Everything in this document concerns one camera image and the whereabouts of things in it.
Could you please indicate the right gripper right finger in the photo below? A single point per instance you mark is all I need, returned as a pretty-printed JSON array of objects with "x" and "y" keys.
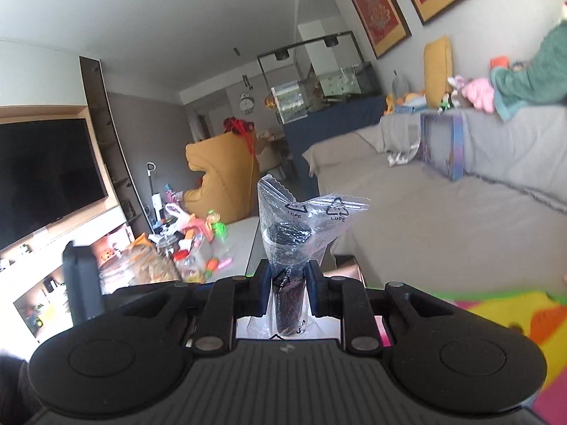
[{"x": 345, "y": 299}]

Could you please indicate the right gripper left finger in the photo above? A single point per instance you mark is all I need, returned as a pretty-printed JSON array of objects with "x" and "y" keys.
[{"x": 221, "y": 304}]

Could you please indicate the black item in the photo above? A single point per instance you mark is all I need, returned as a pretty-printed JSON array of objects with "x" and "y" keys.
[{"x": 293, "y": 234}]

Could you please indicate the pink cardboard box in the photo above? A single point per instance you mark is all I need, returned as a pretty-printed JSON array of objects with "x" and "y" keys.
[{"x": 343, "y": 266}]

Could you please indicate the green toy figure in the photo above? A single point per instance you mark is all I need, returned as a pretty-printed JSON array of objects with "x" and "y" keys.
[{"x": 216, "y": 226}]

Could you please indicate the glass jar of nuts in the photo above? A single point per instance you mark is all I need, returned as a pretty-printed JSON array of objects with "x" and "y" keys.
[{"x": 138, "y": 265}]

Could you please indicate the orange beanbag chair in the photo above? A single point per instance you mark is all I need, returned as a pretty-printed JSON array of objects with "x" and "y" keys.
[{"x": 230, "y": 176}]

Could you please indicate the grey sofa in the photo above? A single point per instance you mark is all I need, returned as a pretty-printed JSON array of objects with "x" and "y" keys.
[{"x": 500, "y": 227}]

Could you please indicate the purple picture book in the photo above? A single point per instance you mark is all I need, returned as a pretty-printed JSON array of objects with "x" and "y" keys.
[{"x": 442, "y": 143}]

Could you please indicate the white tv cabinet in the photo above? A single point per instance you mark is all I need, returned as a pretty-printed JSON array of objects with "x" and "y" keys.
[{"x": 20, "y": 278}]

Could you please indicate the colourful duck play mat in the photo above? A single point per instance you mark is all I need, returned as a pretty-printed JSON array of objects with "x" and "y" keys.
[{"x": 542, "y": 318}]

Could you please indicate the glass fish tank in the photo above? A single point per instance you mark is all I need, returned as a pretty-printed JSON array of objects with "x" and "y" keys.
[{"x": 330, "y": 70}]

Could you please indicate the black television screen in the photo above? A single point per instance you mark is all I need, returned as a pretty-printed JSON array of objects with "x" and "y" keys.
[{"x": 48, "y": 171}]

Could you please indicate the pink soft toy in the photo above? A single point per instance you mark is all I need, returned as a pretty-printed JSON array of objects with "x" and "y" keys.
[{"x": 478, "y": 94}]

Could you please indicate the yellow cushion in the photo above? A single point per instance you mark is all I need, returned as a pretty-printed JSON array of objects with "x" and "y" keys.
[{"x": 438, "y": 67}]

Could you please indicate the red framed picture near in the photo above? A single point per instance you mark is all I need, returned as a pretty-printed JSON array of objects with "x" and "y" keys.
[{"x": 383, "y": 23}]

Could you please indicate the green blanket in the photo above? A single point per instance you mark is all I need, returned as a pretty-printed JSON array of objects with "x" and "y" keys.
[{"x": 542, "y": 82}]

